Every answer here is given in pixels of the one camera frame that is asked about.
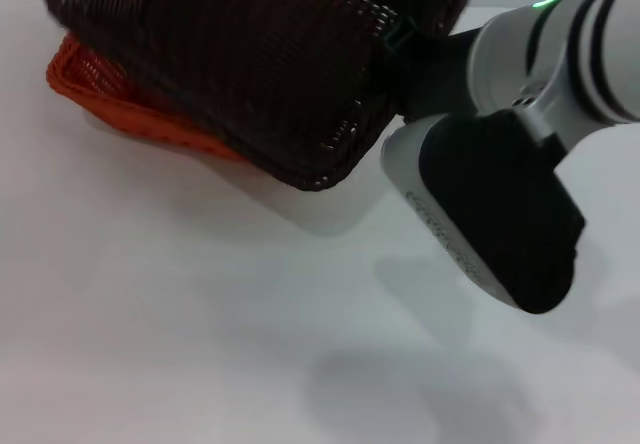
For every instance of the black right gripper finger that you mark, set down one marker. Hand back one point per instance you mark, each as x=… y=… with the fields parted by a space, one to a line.
x=401 y=38

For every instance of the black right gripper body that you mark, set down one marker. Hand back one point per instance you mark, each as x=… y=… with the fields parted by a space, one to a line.
x=440 y=74

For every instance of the dark brown woven basket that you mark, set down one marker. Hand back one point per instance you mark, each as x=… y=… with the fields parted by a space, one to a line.
x=240 y=64

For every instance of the orange woven plastic basket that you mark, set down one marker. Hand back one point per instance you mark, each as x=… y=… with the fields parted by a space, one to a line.
x=150 y=124

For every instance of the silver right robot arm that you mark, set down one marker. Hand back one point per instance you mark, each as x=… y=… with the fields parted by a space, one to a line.
x=575 y=59

